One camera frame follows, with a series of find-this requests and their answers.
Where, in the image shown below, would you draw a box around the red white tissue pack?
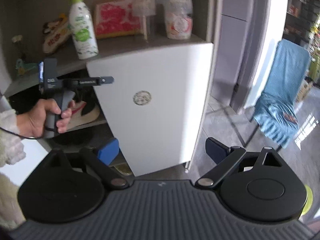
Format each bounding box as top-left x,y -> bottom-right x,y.
94,0 -> 155,40

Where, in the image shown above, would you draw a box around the person's fluffy cream garment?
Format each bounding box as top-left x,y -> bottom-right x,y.
0,172 -> 28,229

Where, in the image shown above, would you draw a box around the white and green spray bottle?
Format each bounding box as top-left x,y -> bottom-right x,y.
66,0 -> 100,60

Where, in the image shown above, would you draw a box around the person's left hand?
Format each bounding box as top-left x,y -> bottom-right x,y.
21,98 -> 77,140

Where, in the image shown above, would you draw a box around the white brush with wooden handle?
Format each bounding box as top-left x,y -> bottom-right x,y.
132,0 -> 156,41

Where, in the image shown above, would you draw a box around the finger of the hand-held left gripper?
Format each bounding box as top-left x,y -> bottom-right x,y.
58,76 -> 115,87

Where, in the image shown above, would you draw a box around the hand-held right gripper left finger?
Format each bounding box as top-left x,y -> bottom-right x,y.
44,137 -> 130,190

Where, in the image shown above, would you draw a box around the clear jar with pink contents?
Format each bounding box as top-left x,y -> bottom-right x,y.
164,0 -> 194,40

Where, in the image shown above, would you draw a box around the pink and white sneaker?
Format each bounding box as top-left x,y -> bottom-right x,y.
64,100 -> 101,131

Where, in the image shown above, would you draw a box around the store shelves with goods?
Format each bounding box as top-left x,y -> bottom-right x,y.
284,0 -> 320,88

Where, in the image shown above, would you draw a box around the teal figurine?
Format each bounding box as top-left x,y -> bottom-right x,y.
14,57 -> 39,77

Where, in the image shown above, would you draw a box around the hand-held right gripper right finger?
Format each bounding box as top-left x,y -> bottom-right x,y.
194,136 -> 287,188

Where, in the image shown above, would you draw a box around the round sticker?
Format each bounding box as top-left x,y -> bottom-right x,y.
132,91 -> 152,106

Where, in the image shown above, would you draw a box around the small white flower ornament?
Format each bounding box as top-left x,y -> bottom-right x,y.
11,34 -> 25,55

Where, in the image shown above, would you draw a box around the white cabinet door with sticker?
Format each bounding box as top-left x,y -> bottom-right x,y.
86,42 -> 215,177

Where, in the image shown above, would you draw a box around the chair with teal cover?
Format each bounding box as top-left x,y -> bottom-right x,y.
250,39 -> 312,150

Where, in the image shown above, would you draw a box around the person's left forearm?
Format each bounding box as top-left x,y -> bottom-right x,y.
0,109 -> 27,168

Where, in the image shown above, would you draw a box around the lime green object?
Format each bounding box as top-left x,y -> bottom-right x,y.
300,184 -> 314,218

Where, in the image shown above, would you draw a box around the black cable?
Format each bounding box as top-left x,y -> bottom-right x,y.
0,127 -> 42,140

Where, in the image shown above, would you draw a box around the shoe cabinet with shelves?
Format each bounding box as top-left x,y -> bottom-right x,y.
0,0 -> 220,178

